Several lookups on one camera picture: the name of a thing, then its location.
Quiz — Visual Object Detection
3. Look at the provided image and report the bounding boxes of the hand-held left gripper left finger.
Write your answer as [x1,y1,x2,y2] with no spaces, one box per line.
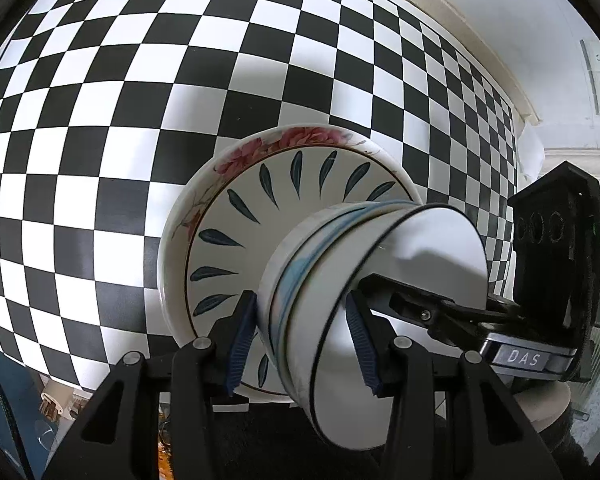
[42,290,258,480]

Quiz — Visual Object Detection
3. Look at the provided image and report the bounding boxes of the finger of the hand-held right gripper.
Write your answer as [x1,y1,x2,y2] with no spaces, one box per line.
[426,309,522,347]
[358,272,523,324]

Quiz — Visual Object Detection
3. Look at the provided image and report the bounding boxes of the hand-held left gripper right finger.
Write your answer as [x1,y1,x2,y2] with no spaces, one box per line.
[345,294,563,480]

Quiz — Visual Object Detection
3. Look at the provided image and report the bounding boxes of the black rimmed white bowl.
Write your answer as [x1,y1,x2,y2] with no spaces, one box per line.
[285,203,490,452]

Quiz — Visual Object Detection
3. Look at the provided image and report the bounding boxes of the blue patterned white bowl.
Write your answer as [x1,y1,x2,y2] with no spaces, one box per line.
[271,202,421,397]

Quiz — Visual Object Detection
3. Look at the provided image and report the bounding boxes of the blue leaf pattern plate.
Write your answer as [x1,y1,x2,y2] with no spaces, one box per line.
[184,146,416,392]

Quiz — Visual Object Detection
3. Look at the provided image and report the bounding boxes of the pink floral rim plate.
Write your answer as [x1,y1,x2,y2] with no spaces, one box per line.
[157,124,424,405]

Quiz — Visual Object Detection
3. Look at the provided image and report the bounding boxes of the person's right forearm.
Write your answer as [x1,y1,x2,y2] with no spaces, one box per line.
[510,379,600,480]

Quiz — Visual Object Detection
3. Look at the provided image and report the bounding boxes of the beige plastic object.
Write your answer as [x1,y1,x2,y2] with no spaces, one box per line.
[39,384,77,419]

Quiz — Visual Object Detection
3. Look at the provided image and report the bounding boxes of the black white checkered tablecloth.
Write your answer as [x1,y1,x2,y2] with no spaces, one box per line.
[0,0,522,397]

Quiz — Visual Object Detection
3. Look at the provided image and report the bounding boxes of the black cable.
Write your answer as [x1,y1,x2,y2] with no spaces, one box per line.
[0,347,36,480]

